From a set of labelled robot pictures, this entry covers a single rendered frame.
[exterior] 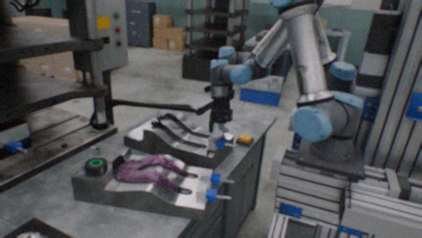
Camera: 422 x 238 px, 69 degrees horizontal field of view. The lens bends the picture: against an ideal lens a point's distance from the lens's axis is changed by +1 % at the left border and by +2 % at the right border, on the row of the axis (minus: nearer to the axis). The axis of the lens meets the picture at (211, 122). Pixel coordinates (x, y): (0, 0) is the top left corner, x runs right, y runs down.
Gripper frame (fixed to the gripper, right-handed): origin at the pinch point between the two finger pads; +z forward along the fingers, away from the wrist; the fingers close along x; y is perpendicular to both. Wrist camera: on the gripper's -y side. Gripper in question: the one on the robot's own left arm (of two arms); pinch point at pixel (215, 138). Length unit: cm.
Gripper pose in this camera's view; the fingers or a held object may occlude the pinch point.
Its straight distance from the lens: 138.0
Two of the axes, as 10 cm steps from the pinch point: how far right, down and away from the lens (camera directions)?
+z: 0.0, 9.7, 2.3
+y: 9.0, 1.0, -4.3
